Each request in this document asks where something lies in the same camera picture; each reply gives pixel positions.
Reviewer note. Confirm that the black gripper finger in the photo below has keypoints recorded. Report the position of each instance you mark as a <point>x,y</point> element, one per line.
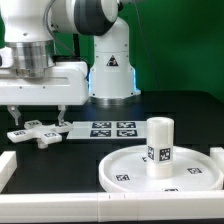
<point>13,110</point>
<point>60,118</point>

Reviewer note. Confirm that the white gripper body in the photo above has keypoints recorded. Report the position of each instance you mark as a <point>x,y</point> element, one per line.
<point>63,84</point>

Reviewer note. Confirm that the white cross-shaped table base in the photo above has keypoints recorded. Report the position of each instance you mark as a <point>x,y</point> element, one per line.
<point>44,134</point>

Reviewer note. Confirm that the white round table top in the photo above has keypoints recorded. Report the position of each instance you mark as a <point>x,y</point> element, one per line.
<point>125,170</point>

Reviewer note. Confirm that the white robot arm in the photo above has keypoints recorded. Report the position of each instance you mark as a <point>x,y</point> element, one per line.
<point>32,74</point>

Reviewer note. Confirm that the white left fence block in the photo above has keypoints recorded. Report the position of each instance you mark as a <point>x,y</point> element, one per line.
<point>8,165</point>

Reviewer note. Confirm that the white marker sheet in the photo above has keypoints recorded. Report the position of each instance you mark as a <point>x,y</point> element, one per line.
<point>108,130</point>

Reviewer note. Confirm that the white front fence rail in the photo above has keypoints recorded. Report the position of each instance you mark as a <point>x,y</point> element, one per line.
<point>106,207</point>

